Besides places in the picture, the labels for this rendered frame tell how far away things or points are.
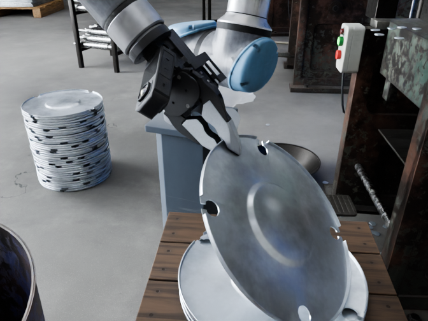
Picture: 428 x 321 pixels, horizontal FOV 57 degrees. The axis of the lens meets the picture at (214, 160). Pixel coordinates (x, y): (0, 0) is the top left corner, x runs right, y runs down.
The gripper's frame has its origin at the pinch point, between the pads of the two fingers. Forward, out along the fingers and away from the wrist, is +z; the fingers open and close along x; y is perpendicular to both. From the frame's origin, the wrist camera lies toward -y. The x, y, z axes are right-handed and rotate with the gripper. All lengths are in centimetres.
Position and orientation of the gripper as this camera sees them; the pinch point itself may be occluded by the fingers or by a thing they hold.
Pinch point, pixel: (230, 151)
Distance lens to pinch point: 58.0
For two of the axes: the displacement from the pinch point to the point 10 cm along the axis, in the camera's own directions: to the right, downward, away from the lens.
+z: 6.5, 7.5, 1.0
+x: -6.5, 4.8, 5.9
